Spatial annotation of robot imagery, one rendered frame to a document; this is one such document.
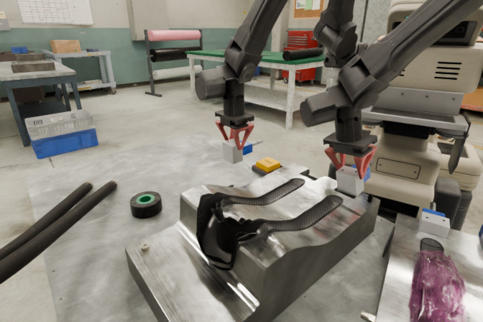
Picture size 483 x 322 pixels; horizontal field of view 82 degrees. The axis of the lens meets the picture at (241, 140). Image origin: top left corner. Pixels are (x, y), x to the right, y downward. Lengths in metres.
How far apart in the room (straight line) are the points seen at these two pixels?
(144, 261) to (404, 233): 0.53
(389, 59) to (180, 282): 0.52
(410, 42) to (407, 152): 0.54
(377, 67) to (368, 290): 0.41
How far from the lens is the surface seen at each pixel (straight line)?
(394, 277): 0.55
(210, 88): 0.68
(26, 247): 0.61
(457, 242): 0.74
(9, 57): 6.00
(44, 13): 6.74
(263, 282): 0.47
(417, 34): 0.54
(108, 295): 0.64
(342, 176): 0.70
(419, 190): 1.02
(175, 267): 0.56
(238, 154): 0.78
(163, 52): 6.06
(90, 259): 0.72
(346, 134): 0.65
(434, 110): 0.94
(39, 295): 1.92
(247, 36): 0.66
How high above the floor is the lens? 1.26
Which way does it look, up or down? 22 degrees down
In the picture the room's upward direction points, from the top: straight up
